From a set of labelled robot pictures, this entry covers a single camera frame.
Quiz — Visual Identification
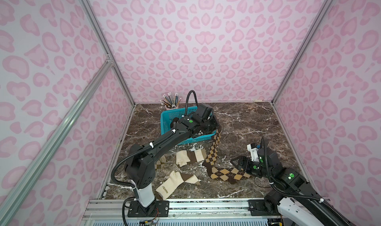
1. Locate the pink cup of pencils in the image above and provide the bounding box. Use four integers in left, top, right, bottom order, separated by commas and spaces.
160, 92, 182, 110

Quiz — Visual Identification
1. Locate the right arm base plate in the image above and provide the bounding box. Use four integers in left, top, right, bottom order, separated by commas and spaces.
248, 199, 280, 216

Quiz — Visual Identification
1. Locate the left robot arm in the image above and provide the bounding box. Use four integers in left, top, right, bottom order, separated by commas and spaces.
111, 90, 219, 210

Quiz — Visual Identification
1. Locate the dark brown argyle sock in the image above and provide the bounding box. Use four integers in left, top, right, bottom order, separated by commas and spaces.
203, 162, 252, 184

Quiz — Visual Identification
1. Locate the aluminium mounting rail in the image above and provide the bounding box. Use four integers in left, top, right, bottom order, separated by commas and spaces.
80, 198, 295, 226

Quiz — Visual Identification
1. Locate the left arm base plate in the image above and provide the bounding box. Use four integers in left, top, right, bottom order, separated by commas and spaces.
128, 200, 170, 218

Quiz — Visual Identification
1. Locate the cream brown striped sock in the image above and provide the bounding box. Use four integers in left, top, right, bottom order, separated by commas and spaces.
176, 149, 207, 167

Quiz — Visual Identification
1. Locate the light brown argyle sock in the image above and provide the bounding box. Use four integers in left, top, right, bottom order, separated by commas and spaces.
202, 127, 222, 170

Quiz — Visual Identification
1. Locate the cream brown sock with label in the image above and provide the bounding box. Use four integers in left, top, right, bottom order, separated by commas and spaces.
156, 171, 200, 200

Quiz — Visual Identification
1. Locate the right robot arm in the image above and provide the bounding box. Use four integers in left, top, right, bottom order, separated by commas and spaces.
230, 136, 353, 226

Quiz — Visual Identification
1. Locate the teal plastic basket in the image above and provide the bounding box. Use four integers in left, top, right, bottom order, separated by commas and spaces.
160, 108, 216, 145

